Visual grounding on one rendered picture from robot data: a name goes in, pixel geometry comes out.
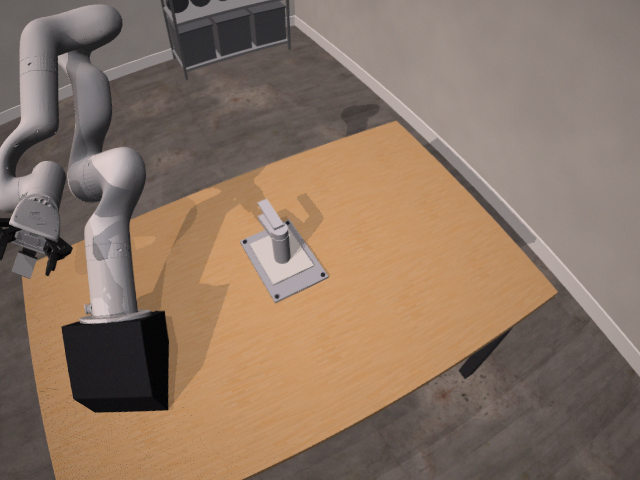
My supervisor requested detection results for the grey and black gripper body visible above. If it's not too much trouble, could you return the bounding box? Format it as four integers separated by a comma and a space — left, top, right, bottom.
9, 197, 60, 255

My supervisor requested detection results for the grey tap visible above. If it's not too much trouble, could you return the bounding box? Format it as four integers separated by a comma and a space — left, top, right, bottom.
250, 199, 314, 285

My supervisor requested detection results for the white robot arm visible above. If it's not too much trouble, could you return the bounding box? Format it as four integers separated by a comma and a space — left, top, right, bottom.
0, 4, 152, 324

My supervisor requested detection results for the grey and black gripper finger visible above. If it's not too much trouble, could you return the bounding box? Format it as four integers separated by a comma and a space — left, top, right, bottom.
43, 237, 73, 276
0, 218, 20, 260

